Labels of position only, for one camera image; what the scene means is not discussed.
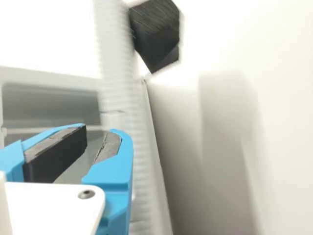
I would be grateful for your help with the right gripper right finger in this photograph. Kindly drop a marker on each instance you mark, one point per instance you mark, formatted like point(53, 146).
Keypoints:
point(117, 181)

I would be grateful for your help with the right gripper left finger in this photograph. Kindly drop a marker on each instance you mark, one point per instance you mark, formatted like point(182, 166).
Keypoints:
point(49, 159)

